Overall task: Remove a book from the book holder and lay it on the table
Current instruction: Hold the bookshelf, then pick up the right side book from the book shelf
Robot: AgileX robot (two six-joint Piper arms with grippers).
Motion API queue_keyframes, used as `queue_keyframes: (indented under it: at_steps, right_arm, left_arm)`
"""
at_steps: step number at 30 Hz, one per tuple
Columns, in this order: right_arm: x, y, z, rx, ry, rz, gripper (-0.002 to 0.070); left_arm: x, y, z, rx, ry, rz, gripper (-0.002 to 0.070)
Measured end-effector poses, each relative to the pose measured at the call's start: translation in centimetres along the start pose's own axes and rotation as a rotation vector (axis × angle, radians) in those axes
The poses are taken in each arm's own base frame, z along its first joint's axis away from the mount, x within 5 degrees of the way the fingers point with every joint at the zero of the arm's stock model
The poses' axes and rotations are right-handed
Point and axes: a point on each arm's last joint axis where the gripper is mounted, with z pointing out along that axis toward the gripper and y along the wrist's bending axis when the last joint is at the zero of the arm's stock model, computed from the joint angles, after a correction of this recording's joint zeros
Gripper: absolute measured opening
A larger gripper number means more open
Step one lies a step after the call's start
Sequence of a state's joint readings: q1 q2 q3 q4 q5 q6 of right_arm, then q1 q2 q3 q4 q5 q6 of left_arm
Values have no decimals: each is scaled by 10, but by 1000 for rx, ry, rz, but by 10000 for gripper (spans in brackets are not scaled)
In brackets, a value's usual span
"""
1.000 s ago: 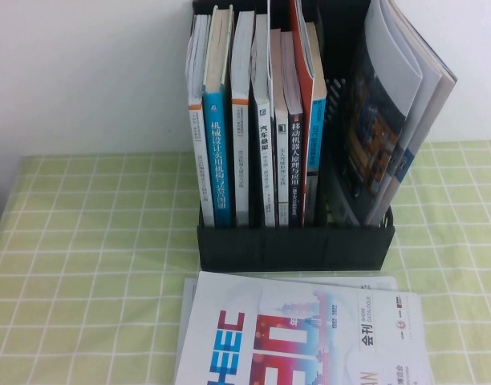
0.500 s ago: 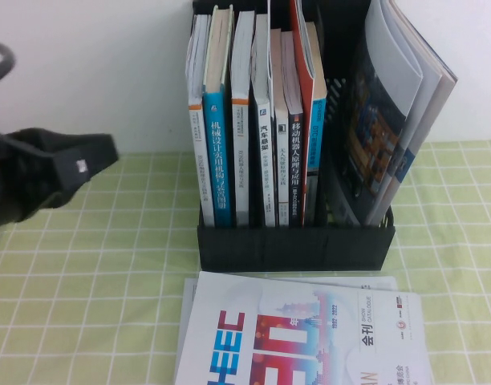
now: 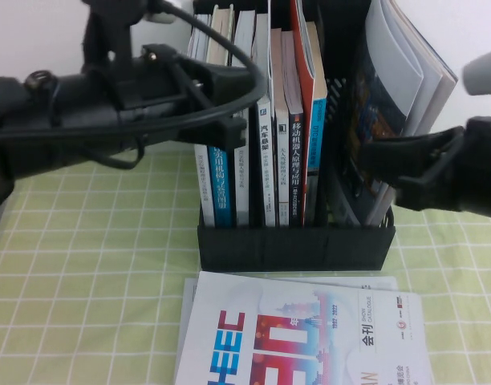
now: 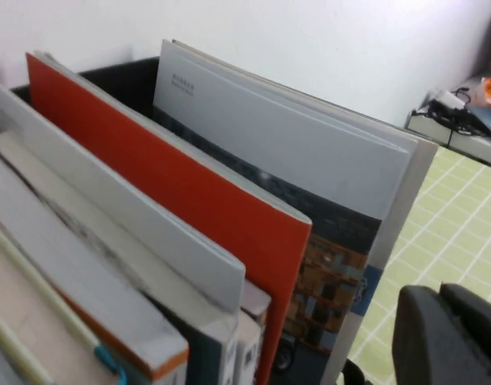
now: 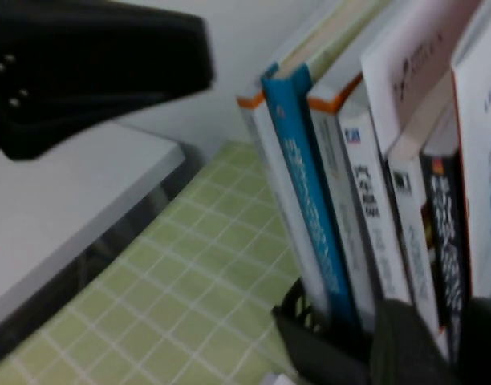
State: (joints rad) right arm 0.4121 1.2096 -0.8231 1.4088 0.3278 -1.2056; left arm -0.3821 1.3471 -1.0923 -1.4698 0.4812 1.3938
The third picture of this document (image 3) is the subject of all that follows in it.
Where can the blue spine DTC book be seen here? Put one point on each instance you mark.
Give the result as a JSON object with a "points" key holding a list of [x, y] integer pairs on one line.
{"points": [[319, 136]]}

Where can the white show catalogue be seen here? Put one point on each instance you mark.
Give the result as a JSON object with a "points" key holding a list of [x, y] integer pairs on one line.
{"points": [[309, 341]]}

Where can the thin white booklet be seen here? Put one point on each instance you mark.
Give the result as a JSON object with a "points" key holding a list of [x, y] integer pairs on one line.
{"points": [[270, 40]]}

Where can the black perforated book holder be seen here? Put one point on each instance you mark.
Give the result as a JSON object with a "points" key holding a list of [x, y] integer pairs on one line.
{"points": [[293, 248]]}

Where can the magazine with white pages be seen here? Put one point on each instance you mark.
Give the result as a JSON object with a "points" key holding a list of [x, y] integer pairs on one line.
{"points": [[438, 80]]}

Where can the white car suspension book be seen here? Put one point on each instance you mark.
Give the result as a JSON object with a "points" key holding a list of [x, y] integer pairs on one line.
{"points": [[266, 160]]}

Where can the green checkered tablecloth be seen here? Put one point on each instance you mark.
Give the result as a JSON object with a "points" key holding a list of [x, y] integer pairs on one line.
{"points": [[89, 240]]}

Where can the grey spine driverless car book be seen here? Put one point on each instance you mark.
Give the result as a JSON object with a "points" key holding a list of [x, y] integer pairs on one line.
{"points": [[282, 180]]}

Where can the blue spine mechanical design book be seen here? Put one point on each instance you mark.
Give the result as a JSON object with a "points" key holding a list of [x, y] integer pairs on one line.
{"points": [[221, 188]]}

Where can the red cover logistics brochure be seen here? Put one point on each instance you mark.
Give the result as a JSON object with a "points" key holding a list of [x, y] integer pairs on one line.
{"points": [[308, 120]]}

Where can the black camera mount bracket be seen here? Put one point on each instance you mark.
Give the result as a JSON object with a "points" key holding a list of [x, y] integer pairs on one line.
{"points": [[105, 40]]}

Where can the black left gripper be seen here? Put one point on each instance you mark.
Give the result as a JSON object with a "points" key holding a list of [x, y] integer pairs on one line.
{"points": [[149, 100]]}

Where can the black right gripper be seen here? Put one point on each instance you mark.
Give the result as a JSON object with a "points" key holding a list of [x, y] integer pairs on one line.
{"points": [[478, 172]]}

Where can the black spine mobile robot book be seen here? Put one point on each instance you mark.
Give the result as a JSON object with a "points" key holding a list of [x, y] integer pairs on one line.
{"points": [[297, 160]]}

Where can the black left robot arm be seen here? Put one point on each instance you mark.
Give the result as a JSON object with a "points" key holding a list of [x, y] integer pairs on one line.
{"points": [[13, 140]]}

